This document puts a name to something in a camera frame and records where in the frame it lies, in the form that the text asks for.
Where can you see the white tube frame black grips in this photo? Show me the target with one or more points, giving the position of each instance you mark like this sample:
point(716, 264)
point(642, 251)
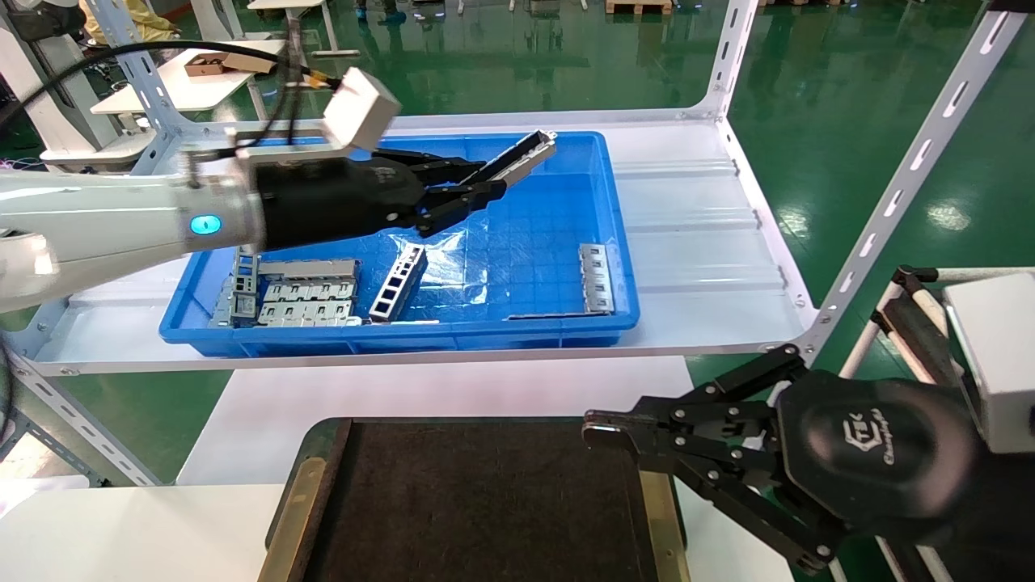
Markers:
point(914, 323)

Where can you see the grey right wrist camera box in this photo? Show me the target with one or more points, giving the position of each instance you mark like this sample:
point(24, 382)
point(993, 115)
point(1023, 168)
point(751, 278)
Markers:
point(999, 360)

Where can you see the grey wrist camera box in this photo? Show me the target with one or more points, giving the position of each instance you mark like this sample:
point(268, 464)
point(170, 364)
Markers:
point(999, 360)
point(360, 109)

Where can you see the white machine with black wheel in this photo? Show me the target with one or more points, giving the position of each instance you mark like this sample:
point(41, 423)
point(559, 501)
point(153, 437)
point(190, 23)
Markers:
point(48, 105)

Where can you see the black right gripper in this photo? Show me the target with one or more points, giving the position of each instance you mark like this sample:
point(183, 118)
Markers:
point(877, 457)

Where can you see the grey metal channel part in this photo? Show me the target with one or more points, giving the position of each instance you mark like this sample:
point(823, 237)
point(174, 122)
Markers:
point(525, 152)

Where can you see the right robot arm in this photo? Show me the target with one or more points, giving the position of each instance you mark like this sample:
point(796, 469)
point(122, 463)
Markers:
point(1003, 517)

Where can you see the black tray with brass edges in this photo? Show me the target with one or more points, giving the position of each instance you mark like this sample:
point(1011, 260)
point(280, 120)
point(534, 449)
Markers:
point(485, 501)

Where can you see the wooden pallet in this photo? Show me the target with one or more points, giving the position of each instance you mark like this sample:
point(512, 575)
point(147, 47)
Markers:
point(639, 6)

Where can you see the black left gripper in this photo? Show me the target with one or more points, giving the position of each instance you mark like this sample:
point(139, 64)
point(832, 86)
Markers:
point(340, 202)

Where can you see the long grey metal cage part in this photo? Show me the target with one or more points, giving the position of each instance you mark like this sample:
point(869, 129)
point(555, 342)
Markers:
point(307, 267)

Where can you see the flat perforated metal part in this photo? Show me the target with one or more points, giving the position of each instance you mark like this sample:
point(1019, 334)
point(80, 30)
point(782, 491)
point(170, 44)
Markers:
point(596, 275)

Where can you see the clear plastic bag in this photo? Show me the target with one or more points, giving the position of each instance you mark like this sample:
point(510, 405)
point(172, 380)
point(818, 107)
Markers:
point(453, 267)

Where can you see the white metal shelf rack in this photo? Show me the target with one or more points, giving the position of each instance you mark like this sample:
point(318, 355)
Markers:
point(695, 202)

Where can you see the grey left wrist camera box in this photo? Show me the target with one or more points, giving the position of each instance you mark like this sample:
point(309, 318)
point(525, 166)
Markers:
point(360, 109)

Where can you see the white table with cardboard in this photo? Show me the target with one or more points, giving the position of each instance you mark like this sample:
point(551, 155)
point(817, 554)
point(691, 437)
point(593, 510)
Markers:
point(194, 89)

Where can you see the upright grey metal cage part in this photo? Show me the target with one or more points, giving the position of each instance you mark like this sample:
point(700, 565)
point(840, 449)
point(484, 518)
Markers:
point(245, 279)

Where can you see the open cardboard box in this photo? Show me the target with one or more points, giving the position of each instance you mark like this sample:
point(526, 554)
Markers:
point(242, 61)

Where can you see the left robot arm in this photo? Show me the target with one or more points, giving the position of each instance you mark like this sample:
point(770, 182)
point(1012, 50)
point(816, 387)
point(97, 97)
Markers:
point(97, 226)

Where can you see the metal part with square holes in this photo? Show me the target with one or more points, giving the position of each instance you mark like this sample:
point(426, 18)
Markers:
point(398, 281)

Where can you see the person in yellow clothes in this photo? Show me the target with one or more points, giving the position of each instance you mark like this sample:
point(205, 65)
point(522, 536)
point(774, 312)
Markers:
point(137, 24)

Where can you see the blue plastic bin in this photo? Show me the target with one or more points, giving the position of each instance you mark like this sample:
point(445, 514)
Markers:
point(525, 267)

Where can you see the small leaning grey metal bracket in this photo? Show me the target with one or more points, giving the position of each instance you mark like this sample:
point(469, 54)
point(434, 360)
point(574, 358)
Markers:
point(222, 303)

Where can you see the thin metal strip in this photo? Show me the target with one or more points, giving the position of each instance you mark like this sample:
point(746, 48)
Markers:
point(558, 312)

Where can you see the white-legged background table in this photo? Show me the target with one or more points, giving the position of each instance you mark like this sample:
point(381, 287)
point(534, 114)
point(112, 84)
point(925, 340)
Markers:
point(327, 24)

